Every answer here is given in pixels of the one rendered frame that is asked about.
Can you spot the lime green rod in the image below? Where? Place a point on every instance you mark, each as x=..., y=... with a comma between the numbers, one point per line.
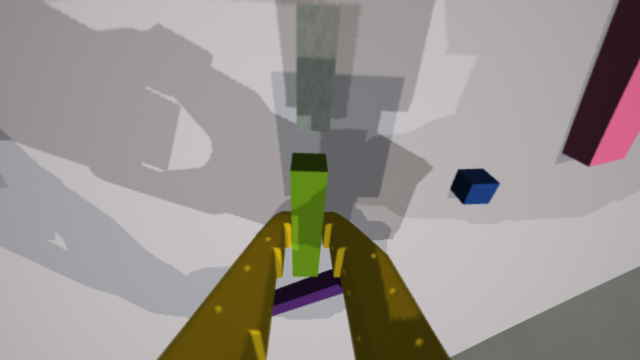
x=308, y=176

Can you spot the purple rod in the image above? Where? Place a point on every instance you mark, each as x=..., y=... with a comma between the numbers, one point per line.
x=306, y=291

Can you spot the small blue cube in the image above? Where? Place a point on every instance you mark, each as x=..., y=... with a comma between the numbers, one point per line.
x=474, y=186

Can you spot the grey rod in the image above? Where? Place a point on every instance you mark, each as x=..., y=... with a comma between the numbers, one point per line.
x=317, y=28

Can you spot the pink rod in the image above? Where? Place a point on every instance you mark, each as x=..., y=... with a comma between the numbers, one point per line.
x=608, y=118

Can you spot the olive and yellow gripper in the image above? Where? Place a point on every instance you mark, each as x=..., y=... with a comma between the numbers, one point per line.
x=234, y=321

